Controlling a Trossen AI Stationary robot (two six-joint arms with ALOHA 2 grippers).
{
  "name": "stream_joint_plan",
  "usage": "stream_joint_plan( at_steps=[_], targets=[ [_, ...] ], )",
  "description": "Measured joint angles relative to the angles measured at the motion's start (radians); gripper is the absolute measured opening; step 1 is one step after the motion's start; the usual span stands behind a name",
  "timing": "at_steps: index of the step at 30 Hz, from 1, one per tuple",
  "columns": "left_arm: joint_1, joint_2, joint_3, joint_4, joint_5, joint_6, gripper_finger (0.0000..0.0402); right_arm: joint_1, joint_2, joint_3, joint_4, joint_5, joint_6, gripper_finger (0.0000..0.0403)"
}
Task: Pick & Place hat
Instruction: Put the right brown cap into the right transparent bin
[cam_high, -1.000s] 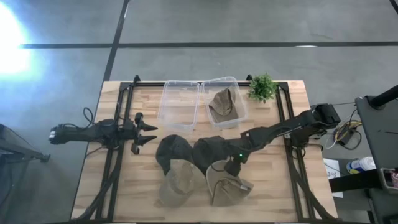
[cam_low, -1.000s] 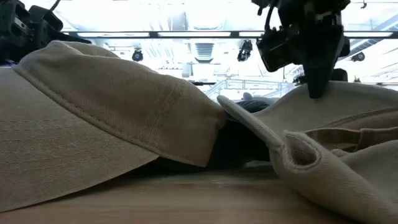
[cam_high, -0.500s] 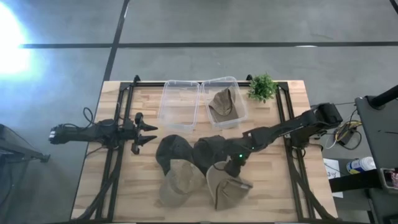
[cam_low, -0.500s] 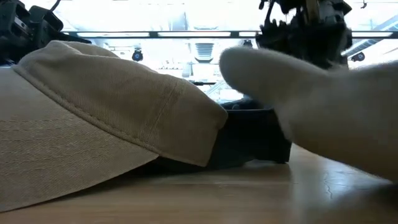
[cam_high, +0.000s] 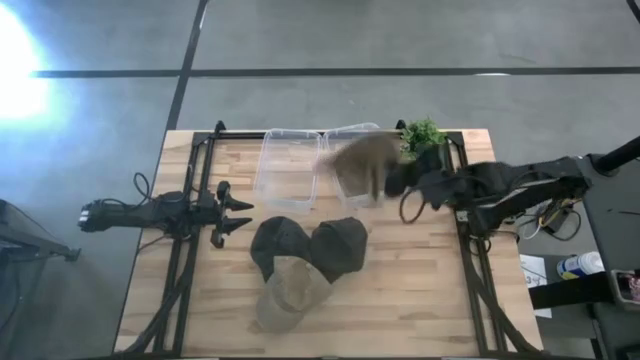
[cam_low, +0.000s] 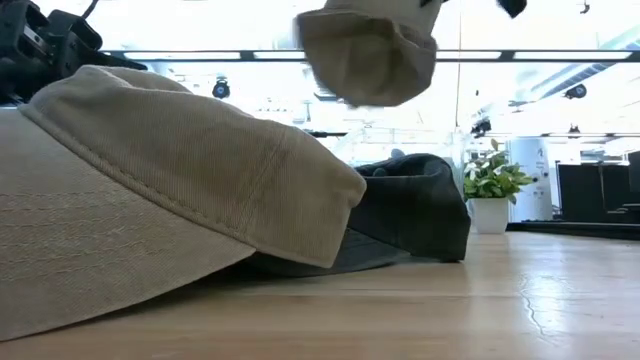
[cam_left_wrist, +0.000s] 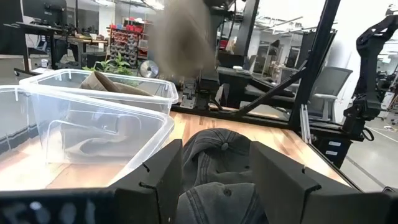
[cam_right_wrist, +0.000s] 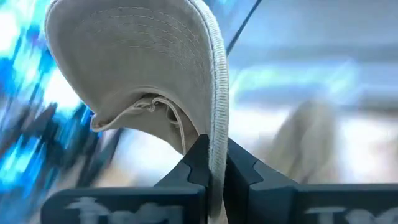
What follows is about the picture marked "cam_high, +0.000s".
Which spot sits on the khaki baseball cap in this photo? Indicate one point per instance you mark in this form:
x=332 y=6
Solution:
x=362 y=165
x=292 y=295

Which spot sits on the dark grey cart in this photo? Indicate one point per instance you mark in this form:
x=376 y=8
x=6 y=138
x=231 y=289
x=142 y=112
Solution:
x=25 y=235

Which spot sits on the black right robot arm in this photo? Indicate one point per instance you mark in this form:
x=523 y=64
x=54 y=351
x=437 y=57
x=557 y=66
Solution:
x=525 y=187

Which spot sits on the green potted plant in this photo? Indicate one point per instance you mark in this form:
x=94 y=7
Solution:
x=422 y=135

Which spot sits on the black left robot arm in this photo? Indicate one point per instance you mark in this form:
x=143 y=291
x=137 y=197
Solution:
x=145 y=214

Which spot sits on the black round pole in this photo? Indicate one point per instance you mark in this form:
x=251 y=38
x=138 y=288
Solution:
x=620 y=156

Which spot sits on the white spray can blue label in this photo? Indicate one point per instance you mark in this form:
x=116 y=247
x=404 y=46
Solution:
x=580 y=265

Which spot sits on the white paper sheet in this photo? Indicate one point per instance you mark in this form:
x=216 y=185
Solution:
x=534 y=280

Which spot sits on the black side table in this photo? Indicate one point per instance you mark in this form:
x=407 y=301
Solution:
x=617 y=220

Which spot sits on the clear plastic bin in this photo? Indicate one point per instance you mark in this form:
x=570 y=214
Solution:
x=334 y=142
x=287 y=170

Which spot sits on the black flat bar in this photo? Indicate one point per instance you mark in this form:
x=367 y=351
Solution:
x=570 y=292

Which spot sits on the black aluminium table frame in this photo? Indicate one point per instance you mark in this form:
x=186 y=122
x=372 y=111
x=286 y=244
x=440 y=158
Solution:
x=472 y=270

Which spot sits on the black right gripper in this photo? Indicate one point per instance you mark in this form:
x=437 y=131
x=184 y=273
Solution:
x=442 y=187

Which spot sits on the grey box with pink content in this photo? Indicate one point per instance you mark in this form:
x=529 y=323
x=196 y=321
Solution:
x=627 y=289

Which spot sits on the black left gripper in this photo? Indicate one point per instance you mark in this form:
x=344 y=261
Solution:
x=216 y=215

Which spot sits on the black baseball cap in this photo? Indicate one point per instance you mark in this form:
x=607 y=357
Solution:
x=340 y=247
x=277 y=242

